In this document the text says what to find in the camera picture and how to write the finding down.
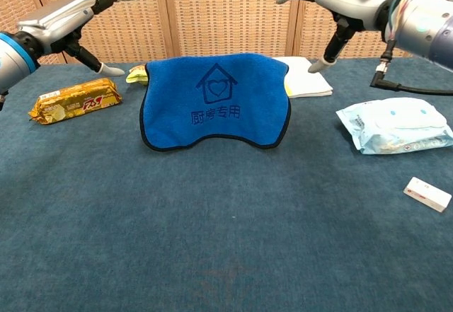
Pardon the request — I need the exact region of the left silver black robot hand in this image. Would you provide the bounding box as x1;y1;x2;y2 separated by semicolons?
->
16;0;141;78

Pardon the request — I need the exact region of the blue cloth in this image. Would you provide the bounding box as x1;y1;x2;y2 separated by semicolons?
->
139;52;292;152

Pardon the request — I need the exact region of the gold biscuit pack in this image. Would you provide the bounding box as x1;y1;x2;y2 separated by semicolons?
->
28;77;123;125

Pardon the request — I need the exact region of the yellow white notebook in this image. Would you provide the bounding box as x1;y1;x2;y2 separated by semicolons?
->
273;56;334;100

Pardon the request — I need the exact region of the green snack bag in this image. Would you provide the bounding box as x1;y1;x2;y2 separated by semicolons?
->
125;64;149;87

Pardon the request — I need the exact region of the woven wooden folding screen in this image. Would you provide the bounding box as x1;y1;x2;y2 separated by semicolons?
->
0;0;453;66

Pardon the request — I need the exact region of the light blue wet wipes pack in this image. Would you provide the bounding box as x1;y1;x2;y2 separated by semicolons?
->
335;96;453;156

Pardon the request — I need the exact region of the small white box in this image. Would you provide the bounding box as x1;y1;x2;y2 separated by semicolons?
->
402;176;453;214

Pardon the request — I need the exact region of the black cable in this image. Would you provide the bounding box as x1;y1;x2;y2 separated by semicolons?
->
369;38;453;97

